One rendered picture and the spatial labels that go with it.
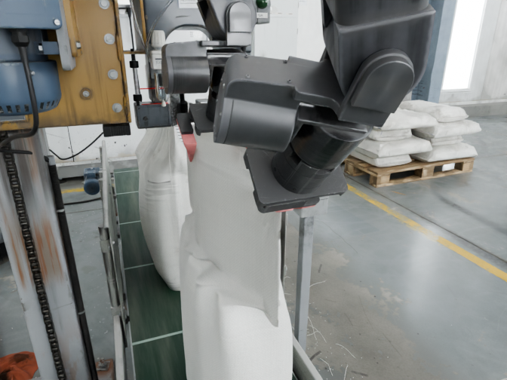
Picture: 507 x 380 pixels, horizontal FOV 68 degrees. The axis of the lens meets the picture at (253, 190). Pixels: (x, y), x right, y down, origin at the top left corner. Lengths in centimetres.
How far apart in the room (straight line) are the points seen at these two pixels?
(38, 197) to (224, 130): 79
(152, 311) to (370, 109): 114
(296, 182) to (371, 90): 14
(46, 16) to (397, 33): 52
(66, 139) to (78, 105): 281
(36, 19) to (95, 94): 29
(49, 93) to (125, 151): 303
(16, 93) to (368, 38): 58
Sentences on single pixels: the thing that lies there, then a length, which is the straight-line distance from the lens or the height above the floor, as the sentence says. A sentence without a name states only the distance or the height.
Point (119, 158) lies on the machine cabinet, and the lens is 378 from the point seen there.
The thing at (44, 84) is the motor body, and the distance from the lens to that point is 74.
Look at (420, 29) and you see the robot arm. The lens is 27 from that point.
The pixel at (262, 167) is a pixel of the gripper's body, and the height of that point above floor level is 107.
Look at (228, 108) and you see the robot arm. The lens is 29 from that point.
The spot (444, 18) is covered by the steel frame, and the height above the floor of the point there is 154.
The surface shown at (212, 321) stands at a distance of 66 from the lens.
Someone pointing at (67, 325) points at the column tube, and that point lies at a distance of 122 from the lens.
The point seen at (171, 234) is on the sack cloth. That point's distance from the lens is 132.
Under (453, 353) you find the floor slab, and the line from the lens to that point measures 189.
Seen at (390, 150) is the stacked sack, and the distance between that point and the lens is 349.
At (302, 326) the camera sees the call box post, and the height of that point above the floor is 41.
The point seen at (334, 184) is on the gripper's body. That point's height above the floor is 105.
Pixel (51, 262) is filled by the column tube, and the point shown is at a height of 67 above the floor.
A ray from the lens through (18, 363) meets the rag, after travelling 185.
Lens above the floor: 119
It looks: 21 degrees down
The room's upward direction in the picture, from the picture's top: straight up
